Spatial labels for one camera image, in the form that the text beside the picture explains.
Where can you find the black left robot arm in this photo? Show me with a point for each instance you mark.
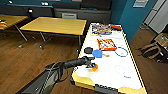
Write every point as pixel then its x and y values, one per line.
pixel 50 76

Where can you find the blue table tennis paddle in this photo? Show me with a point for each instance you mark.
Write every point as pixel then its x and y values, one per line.
pixel 97 53

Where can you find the long wooden table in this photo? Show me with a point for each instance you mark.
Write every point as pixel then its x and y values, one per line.
pixel 55 26
pixel 11 20

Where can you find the dark grey sofa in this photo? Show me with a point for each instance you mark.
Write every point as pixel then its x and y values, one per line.
pixel 20 10
pixel 86 11

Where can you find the brown backpack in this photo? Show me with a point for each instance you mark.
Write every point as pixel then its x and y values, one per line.
pixel 150 51

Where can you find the small dark printed box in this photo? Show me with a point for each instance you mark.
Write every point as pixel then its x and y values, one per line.
pixel 2 24

